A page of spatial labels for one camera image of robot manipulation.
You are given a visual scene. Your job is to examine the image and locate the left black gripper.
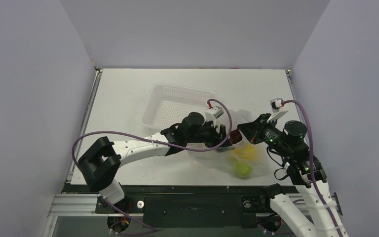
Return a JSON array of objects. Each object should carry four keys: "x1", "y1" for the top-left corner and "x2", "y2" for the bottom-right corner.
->
[{"x1": 186, "y1": 119, "x2": 233, "y2": 152}]

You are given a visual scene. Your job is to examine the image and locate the clear plastic bag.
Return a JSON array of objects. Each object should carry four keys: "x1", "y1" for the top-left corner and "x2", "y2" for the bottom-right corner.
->
[{"x1": 188, "y1": 109, "x2": 270, "y2": 180}]

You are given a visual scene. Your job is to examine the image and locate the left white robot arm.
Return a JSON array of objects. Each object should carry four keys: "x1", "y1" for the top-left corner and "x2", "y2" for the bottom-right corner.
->
[{"x1": 76, "y1": 112, "x2": 232, "y2": 212}]

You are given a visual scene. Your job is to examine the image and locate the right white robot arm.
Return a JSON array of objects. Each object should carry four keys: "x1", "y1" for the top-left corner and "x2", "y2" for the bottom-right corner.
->
[{"x1": 237, "y1": 114, "x2": 347, "y2": 237}]

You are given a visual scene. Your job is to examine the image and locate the dark red fake grapes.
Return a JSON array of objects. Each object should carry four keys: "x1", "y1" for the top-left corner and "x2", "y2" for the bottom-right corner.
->
[{"x1": 228, "y1": 129, "x2": 243, "y2": 144}]

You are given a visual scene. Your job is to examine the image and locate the yellow fake fruit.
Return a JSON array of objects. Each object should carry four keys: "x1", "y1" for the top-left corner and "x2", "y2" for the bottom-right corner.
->
[{"x1": 230, "y1": 144, "x2": 258, "y2": 162}]

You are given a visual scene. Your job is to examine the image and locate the green fake fruit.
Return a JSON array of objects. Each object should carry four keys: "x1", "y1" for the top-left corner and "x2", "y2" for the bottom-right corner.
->
[{"x1": 233, "y1": 161, "x2": 253, "y2": 179}]

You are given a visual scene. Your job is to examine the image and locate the white perforated plastic tray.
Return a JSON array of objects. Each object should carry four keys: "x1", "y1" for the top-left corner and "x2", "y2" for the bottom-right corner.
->
[{"x1": 141, "y1": 83, "x2": 217, "y2": 131}]

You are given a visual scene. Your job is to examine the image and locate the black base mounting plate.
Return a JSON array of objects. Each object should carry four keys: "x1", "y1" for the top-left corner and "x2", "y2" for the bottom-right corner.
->
[{"x1": 95, "y1": 184, "x2": 304, "y2": 229}]

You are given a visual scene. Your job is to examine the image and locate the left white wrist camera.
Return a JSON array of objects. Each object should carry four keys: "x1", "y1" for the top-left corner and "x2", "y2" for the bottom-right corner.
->
[{"x1": 205, "y1": 106, "x2": 224, "y2": 127}]

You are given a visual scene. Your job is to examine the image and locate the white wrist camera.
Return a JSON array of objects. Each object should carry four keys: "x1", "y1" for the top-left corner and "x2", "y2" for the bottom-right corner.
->
[
  {"x1": 267, "y1": 98, "x2": 288, "y2": 123},
  {"x1": 205, "y1": 106, "x2": 224, "y2": 127}
]

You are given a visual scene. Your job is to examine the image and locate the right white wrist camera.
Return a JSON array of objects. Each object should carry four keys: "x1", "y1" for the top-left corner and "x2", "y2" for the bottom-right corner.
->
[{"x1": 267, "y1": 98, "x2": 288, "y2": 123}]

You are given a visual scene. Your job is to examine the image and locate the aluminium frame rail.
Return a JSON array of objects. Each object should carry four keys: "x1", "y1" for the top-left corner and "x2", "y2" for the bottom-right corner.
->
[{"x1": 42, "y1": 194, "x2": 112, "y2": 237}]

